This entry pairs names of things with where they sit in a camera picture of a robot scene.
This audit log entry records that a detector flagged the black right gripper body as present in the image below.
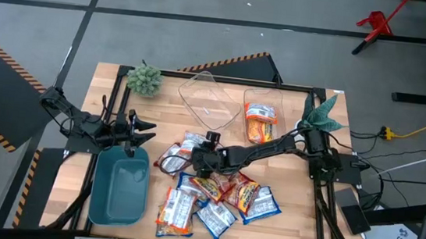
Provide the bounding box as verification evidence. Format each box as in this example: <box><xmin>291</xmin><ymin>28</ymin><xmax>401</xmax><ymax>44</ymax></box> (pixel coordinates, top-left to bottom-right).
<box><xmin>190</xmin><ymin>138</ymin><xmax>232</xmax><ymax>176</ymax></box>

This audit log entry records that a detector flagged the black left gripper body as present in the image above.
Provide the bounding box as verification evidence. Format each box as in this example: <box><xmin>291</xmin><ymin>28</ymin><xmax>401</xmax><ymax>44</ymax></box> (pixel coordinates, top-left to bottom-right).
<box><xmin>109</xmin><ymin>108</ymin><xmax>140</xmax><ymax>158</ymax></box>

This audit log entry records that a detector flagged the red Maruchan ramen packet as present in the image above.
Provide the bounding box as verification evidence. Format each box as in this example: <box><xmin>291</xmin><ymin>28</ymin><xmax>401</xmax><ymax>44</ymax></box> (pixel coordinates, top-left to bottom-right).
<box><xmin>151</xmin><ymin>140</ymin><xmax>196</xmax><ymax>180</ymax></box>
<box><xmin>187</xmin><ymin>175</ymin><xmax>228</xmax><ymax>205</ymax></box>
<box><xmin>223</xmin><ymin>171</ymin><xmax>262</xmax><ymax>218</ymax></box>
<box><xmin>213</xmin><ymin>170</ymin><xmax>244</xmax><ymax>196</ymax></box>

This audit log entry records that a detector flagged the teal plastic bin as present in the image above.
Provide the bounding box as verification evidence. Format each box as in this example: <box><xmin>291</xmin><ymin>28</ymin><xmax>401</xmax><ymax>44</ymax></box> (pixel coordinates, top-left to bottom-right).
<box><xmin>86</xmin><ymin>142</ymin><xmax>153</xmax><ymax>230</ymax></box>

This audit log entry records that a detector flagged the round green succulent plant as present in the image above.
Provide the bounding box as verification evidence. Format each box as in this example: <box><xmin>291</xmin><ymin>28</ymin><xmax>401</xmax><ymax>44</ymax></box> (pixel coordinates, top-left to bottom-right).
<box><xmin>123</xmin><ymin>58</ymin><xmax>166</xmax><ymax>100</ymax></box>

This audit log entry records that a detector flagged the wide clear plastic container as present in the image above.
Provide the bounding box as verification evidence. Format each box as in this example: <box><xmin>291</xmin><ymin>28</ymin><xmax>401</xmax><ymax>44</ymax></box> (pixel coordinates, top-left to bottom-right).
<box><xmin>174</xmin><ymin>68</ymin><xmax>247</xmax><ymax>134</ymax></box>

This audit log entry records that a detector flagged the narrow clear plastic container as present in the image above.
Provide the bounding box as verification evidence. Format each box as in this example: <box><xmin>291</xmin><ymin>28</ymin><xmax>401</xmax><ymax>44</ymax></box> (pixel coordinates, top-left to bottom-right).
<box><xmin>238</xmin><ymin>86</ymin><xmax>292</xmax><ymax>148</ymax></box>

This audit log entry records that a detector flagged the narrow hazard-striped black mat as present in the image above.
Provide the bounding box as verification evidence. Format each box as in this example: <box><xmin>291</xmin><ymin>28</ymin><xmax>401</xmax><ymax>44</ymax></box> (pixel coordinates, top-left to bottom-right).
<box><xmin>11</xmin><ymin>143</ymin><xmax>67</xmax><ymax>234</ymax></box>

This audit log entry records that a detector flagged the angled hazard-striped black mat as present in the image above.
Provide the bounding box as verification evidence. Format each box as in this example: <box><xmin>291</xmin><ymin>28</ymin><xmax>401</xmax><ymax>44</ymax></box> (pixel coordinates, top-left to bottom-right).
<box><xmin>176</xmin><ymin>44</ymin><xmax>286</xmax><ymax>84</ymax></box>

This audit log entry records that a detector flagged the spiky plant in white pot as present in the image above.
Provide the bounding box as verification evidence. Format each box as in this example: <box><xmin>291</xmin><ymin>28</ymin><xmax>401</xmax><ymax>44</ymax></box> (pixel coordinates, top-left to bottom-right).
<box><xmin>293</xmin><ymin>90</ymin><xmax>352</xmax><ymax>143</ymax></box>

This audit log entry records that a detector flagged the large hazard-striped black mat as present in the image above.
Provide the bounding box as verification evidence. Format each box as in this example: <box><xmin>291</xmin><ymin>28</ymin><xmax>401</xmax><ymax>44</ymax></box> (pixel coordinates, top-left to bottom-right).
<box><xmin>0</xmin><ymin>27</ymin><xmax>73</xmax><ymax>158</ymax></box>

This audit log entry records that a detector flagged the flat black box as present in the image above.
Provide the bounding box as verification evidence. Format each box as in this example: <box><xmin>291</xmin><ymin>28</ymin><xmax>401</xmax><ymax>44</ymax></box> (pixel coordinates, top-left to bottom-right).
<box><xmin>330</xmin><ymin>185</ymin><xmax>375</xmax><ymax>237</ymax></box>

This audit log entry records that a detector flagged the red floor stand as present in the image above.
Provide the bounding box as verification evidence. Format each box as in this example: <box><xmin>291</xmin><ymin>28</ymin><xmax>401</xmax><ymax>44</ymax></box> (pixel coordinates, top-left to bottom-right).
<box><xmin>351</xmin><ymin>0</ymin><xmax>412</xmax><ymax>60</ymax></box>

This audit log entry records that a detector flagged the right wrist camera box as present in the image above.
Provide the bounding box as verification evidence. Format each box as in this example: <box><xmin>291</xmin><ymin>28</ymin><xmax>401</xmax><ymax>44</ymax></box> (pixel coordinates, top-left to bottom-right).
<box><xmin>204</xmin><ymin>130</ymin><xmax>222</xmax><ymax>147</ymax></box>

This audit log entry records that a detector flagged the yellow power cable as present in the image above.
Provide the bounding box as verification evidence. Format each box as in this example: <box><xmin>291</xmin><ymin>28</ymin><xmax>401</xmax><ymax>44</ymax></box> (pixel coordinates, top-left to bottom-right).
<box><xmin>379</xmin><ymin>104</ymin><xmax>426</xmax><ymax>143</ymax></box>

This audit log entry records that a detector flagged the black floor cable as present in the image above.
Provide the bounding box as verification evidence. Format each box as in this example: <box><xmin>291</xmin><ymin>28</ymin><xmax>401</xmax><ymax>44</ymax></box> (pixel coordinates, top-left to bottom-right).
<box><xmin>381</xmin><ymin>175</ymin><xmax>426</xmax><ymax>187</ymax></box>
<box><xmin>350</xmin><ymin>133</ymin><xmax>426</xmax><ymax>161</ymax></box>

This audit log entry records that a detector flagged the white floor cable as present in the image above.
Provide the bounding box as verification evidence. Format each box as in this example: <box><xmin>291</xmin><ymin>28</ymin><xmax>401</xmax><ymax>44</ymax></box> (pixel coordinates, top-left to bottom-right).
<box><xmin>378</xmin><ymin>137</ymin><xmax>426</xmax><ymax>180</ymax></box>

